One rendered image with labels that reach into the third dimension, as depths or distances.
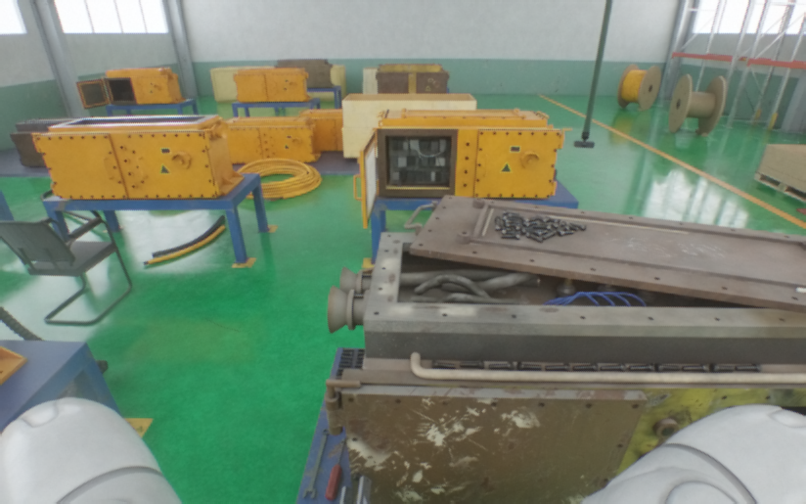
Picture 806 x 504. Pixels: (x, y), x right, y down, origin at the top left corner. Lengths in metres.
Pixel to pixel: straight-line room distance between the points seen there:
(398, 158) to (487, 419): 2.88
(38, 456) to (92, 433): 0.05
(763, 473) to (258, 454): 2.19
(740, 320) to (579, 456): 0.48
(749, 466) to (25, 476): 0.68
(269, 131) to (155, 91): 4.43
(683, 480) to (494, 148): 3.18
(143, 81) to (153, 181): 7.03
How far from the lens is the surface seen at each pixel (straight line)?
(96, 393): 2.56
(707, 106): 11.30
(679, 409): 1.13
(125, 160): 4.19
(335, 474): 1.48
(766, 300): 1.26
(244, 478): 2.38
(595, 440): 1.09
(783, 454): 0.57
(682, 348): 1.12
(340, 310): 1.05
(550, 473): 1.16
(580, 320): 0.99
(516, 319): 0.94
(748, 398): 1.20
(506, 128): 3.52
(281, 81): 9.66
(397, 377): 0.94
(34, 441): 0.57
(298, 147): 6.93
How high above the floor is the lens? 1.89
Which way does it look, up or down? 28 degrees down
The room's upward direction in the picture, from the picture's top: straight up
